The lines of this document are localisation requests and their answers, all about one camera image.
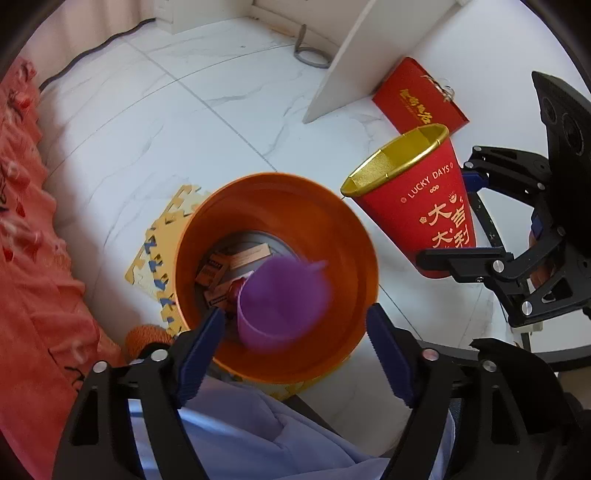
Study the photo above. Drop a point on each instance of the pink printed bed blanket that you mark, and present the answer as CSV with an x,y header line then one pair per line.
x,y
41,277

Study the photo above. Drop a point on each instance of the beige paper box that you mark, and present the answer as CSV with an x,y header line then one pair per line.
x,y
249,256

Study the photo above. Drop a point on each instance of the orange trash bin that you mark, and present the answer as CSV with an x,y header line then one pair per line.
x,y
323,221

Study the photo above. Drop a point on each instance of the orange plush slipper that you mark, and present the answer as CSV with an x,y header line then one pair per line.
x,y
143,341

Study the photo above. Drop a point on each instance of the brown cardboard box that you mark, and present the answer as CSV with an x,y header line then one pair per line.
x,y
212,270
221,295

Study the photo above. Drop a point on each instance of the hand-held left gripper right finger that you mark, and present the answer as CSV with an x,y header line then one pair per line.
x,y
392,364

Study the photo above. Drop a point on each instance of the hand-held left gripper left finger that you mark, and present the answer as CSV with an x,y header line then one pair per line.
x,y
198,364

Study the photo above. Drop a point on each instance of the light blue clothing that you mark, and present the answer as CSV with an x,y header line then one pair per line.
x,y
258,438

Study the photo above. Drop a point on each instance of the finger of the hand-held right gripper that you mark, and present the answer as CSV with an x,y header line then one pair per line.
x,y
457,263
498,161

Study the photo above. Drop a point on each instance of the red paper cup gold rim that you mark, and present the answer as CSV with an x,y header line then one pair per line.
x,y
415,207

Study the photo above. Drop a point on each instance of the purple ribbed cup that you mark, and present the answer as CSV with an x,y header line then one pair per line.
x,y
281,304

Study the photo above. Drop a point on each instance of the yellow foam puzzle mat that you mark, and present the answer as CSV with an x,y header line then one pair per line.
x,y
147,263

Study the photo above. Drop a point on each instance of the red gift bag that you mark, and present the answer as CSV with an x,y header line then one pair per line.
x,y
415,106

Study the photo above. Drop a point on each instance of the white desk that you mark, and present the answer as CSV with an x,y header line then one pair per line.
x,y
351,60

